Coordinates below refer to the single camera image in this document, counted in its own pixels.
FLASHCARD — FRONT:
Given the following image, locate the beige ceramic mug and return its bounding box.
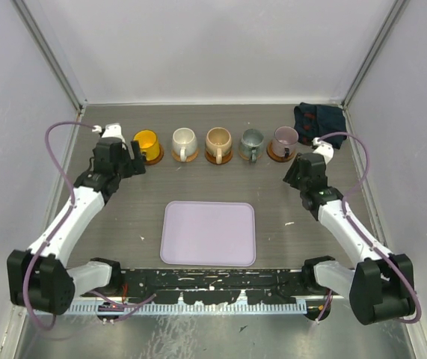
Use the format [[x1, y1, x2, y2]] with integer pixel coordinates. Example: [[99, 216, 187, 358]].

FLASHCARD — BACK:
[[205, 127, 233, 155]]

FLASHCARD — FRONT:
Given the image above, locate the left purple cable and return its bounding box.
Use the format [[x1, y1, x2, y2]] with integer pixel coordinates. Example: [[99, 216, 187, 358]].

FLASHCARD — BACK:
[[22, 121, 158, 331]]

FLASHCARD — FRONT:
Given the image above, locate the dark wooden coaster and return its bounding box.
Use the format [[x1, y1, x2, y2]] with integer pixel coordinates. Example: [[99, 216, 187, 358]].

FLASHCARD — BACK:
[[266, 141, 296, 162], [205, 148, 233, 165], [144, 146, 165, 166]]

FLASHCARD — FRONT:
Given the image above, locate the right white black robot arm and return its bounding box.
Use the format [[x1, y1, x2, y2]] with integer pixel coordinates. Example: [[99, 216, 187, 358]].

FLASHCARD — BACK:
[[283, 153, 422, 325]]

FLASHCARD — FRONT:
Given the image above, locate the slotted cable duct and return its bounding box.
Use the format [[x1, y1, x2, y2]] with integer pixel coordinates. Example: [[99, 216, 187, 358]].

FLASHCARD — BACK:
[[66, 299, 307, 316]]

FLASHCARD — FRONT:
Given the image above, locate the purple glass mug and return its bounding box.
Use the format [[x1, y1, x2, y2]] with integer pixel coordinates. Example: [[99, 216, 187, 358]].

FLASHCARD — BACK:
[[271, 126, 298, 159]]

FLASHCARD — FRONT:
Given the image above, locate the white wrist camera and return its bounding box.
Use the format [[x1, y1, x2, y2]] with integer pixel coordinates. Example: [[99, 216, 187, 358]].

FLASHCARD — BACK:
[[312, 138, 334, 165], [91, 123, 126, 144]]

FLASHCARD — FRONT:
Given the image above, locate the grey ceramic mug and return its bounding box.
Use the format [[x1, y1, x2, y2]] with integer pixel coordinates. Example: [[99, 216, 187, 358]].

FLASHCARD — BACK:
[[239, 129, 265, 164]]

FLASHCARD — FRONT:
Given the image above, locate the lilac plastic tray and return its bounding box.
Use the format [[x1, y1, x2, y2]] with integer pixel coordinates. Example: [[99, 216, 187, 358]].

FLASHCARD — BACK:
[[160, 201, 256, 267]]

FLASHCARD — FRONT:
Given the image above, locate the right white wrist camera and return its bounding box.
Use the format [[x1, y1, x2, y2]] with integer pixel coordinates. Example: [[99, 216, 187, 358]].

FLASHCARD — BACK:
[[312, 138, 334, 165]]

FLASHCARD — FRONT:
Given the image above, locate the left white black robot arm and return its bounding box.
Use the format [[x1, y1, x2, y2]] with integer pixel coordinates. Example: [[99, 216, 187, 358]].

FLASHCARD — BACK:
[[7, 137, 146, 315]]

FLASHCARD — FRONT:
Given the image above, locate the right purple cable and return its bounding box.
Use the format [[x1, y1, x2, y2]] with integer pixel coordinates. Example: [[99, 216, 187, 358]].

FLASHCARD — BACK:
[[313, 131, 423, 324]]

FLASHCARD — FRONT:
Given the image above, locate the light woven coaster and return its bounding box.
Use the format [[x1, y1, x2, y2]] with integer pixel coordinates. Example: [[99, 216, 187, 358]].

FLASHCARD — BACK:
[[171, 149, 200, 163]]

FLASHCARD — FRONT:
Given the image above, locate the yellow glass mug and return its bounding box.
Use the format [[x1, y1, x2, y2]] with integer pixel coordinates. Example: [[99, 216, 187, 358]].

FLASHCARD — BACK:
[[134, 129, 161, 162]]

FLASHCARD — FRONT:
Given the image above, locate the dark blue folded cloth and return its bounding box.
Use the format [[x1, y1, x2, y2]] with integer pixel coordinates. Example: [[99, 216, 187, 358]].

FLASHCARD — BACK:
[[293, 102, 347, 145]]

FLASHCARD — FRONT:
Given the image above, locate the purple cable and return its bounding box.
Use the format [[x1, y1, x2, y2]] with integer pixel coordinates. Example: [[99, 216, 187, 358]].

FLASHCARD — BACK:
[[313, 131, 423, 324], [22, 121, 158, 331]]

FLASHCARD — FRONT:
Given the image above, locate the white ceramic mug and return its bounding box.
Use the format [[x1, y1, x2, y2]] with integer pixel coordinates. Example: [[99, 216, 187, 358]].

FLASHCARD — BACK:
[[172, 127, 198, 161]]

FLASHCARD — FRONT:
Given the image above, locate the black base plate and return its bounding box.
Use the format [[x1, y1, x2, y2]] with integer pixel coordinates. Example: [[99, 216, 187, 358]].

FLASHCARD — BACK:
[[95, 269, 328, 305]]

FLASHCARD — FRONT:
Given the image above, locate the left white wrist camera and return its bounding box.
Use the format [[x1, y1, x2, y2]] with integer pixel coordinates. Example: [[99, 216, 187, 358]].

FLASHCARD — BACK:
[[91, 123, 126, 144]]

